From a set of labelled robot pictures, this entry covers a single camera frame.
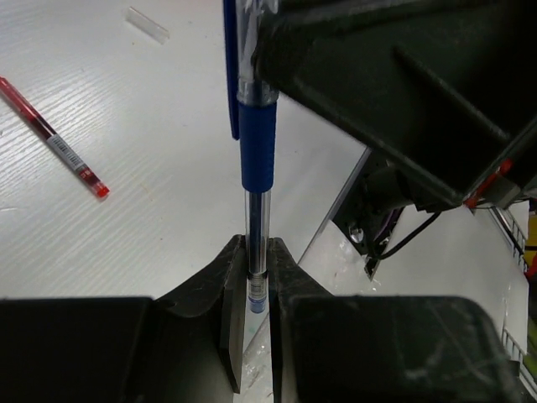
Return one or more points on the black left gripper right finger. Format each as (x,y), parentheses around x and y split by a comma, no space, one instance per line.
(328,348)

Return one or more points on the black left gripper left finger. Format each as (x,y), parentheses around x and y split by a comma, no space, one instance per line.
(185,346)

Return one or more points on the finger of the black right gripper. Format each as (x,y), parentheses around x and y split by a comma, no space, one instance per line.
(445,90)

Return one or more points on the blue ballpoint pen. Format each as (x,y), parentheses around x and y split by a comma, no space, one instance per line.
(257,107)

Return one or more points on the red gel pen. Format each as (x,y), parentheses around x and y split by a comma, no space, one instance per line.
(53,140)

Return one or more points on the clear plastic cap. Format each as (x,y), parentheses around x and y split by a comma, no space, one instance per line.
(146,25)

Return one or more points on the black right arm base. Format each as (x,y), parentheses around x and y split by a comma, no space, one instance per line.
(371,204)

